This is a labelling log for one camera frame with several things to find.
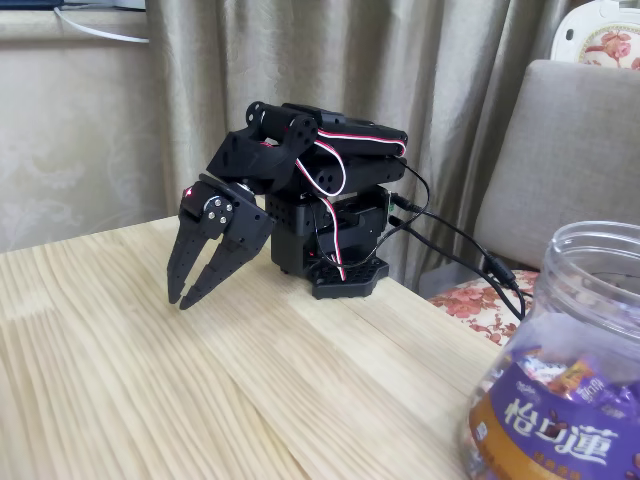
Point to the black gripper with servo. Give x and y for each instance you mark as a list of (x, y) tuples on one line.
[(231, 207)]

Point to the white floral chair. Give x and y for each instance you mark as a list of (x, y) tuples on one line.
[(610, 45)]

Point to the clear plastic candy jar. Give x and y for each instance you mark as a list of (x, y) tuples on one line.
[(550, 440)]

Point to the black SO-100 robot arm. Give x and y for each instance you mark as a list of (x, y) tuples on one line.
[(360, 172)]

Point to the floral seat cushion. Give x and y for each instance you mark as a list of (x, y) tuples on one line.
[(470, 305)]

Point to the grey upholstered chair back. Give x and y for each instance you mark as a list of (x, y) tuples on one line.
[(575, 150)]

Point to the beige window sill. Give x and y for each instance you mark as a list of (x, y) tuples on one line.
[(30, 25)]

